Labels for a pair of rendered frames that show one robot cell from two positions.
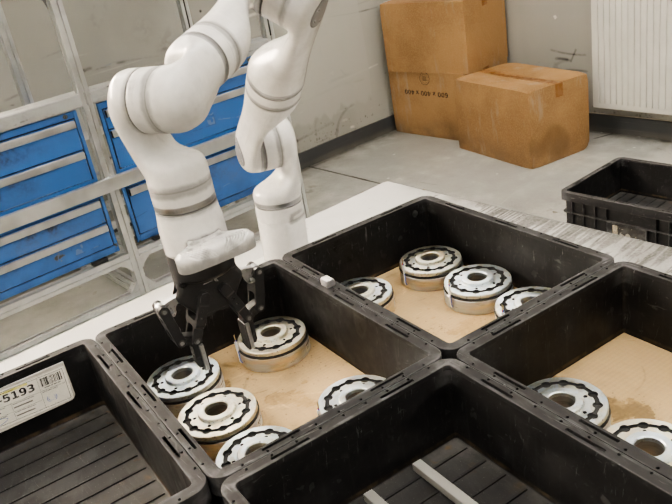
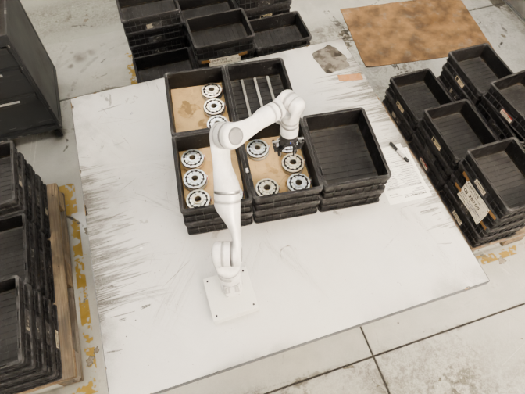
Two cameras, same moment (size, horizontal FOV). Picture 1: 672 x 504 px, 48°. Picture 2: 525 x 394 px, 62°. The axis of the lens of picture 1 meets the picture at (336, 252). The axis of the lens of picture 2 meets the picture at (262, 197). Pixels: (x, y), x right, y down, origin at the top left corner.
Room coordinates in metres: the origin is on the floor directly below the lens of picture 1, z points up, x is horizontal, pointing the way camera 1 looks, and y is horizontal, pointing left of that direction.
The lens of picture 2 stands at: (1.93, 0.41, 2.48)
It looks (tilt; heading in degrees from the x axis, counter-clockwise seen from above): 59 degrees down; 198
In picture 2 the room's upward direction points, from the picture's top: straight up
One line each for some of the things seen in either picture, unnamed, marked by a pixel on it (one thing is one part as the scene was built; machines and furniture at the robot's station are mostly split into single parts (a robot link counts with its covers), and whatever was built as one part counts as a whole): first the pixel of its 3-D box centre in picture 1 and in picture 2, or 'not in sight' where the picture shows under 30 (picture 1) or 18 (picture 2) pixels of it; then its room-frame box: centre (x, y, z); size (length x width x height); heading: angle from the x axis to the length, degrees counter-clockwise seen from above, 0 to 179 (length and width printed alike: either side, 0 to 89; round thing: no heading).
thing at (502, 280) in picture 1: (477, 280); (194, 178); (1.01, -0.20, 0.86); 0.10 x 0.10 x 0.01
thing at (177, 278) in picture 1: (205, 274); (288, 137); (0.81, 0.16, 1.04); 0.08 x 0.08 x 0.09
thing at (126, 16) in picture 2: not in sight; (153, 29); (-0.36, -1.16, 0.37); 0.40 x 0.30 x 0.45; 126
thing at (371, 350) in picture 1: (262, 384); (278, 163); (0.83, 0.12, 0.87); 0.40 x 0.30 x 0.11; 29
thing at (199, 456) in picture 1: (254, 351); (278, 157); (0.83, 0.12, 0.92); 0.40 x 0.30 x 0.02; 29
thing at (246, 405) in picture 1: (217, 413); (293, 162); (0.79, 0.18, 0.86); 0.10 x 0.10 x 0.01
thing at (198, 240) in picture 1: (196, 224); (288, 123); (0.79, 0.15, 1.11); 0.11 x 0.09 x 0.06; 28
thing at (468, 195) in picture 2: not in sight; (473, 201); (0.42, 1.12, 0.41); 0.31 x 0.02 x 0.16; 36
